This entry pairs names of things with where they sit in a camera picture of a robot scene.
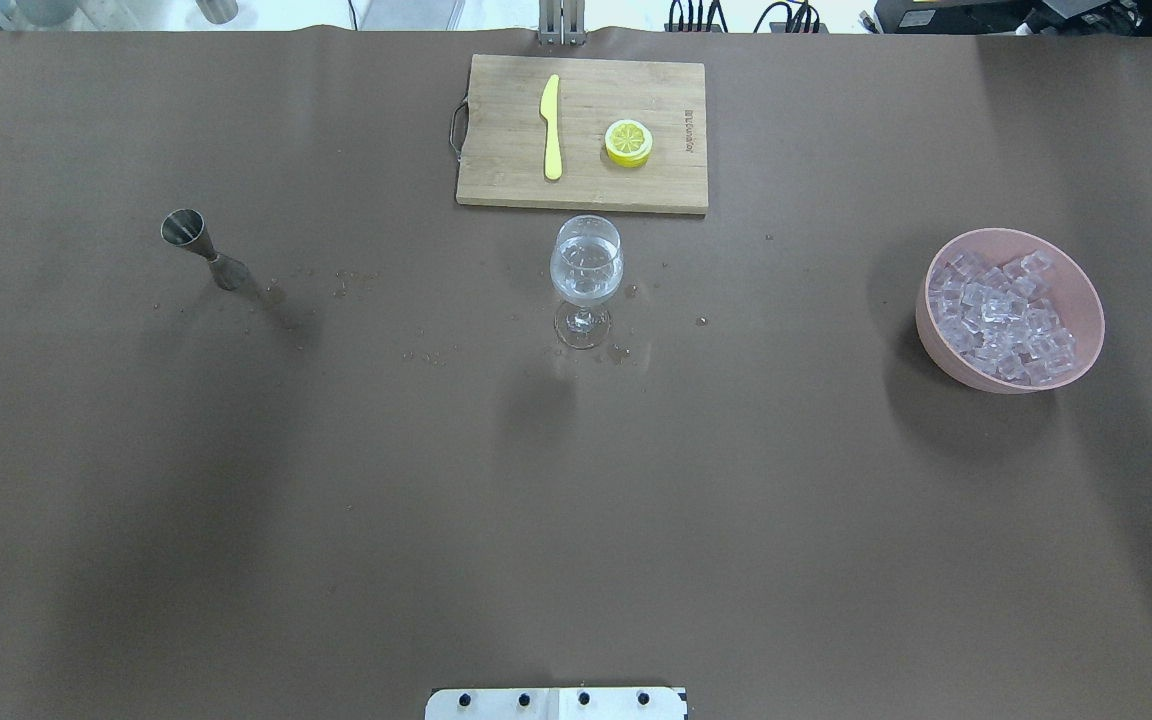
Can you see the yellow lemon slice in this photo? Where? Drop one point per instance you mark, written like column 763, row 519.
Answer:
column 628, row 143

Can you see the pile of ice cubes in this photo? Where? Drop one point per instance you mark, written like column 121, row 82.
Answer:
column 1000, row 318

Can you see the pink bowl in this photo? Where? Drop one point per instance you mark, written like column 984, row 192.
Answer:
column 1072, row 293

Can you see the clear wine glass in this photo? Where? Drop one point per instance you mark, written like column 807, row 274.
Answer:
column 586, row 269

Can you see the aluminium frame post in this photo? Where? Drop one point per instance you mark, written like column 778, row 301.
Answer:
column 562, row 23

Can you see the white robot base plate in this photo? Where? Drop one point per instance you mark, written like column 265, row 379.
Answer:
column 598, row 702

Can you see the wooden cutting board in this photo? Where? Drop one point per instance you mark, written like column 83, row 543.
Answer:
column 501, row 158

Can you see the yellow plastic knife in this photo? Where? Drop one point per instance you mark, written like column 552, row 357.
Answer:
column 549, row 112

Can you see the steel double jigger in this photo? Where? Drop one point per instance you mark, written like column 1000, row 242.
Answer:
column 187, row 229

